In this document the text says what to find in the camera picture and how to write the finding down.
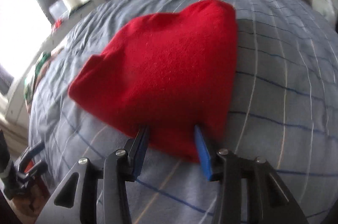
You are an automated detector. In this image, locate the black tripod stand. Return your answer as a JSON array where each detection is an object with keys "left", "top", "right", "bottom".
[{"left": 0, "top": 129, "right": 48, "bottom": 201}]

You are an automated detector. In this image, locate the window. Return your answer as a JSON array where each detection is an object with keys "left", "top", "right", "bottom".
[{"left": 0, "top": 0, "right": 95, "bottom": 98}]

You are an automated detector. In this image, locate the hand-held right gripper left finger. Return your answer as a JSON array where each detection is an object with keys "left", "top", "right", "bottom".
[{"left": 34, "top": 126, "right": 151, "bottom": 224}]

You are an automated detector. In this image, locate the red sweater with white figure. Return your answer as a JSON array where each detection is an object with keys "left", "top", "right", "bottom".
[{"left": 68, "top": 0, "right": 239, "bottom": 164}]

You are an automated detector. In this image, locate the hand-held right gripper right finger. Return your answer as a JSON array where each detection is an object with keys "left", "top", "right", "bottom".
[{"left": 194, "top": 125, "right": 309, "bottom": 224}]

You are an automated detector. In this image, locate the blue striped bed sheet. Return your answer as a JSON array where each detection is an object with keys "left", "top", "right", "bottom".
[{"left": 25, "top": 0, "right": 338, "bottom": 224}]

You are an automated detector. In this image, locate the green and red cloth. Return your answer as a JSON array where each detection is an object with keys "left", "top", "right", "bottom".
[{"left": 24, "top": 47, "right": 66, "bottom": 108}]

